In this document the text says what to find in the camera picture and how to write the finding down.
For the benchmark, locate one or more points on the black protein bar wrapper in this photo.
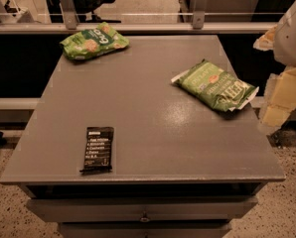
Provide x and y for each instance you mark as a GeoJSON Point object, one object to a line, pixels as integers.
{"type": "Point", "coordinates": [98, 150]}

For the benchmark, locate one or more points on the green jalapeno chip bag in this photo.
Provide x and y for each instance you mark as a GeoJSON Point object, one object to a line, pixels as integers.
{"type": "Point", "coordinates": [217, 88]}

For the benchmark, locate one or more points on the dark office chair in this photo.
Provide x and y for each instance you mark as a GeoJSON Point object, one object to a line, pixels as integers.
{"type": "Point", "coordinates": [84, 9]}

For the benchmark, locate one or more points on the grey lower drawer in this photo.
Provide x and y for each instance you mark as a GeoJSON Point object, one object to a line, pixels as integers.
{"type": "Point", "coordinates": [163, 229]}

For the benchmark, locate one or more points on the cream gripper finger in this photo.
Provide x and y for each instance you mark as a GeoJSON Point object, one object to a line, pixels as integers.
{"type": "Point", "coordinates": [266, 41]}
{"type": "Point", "coordinates": [279, 99]}

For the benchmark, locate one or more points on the grey drawer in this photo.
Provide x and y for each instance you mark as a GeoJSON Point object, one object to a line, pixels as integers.
{"type": "Point", "coordinates": [141, 209]}
{"type": "Point", "coordinates": [163, 229]}

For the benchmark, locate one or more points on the green rice chip bag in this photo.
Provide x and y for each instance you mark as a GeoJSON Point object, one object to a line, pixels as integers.
{"type": "Point", "coordinates": [89, 44]}

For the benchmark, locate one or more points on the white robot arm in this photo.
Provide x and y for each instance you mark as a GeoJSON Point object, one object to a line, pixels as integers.
{"type": "Point", "coordinates": [284, 49]}

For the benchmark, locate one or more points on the grey metal railing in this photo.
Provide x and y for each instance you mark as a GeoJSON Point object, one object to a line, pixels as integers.
{"type": "Point", "coordinates": [208, 16]}

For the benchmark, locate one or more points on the grey top drawer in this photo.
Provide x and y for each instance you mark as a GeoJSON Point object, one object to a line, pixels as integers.
{"type": "Point", "coordinates": [141, 209]}

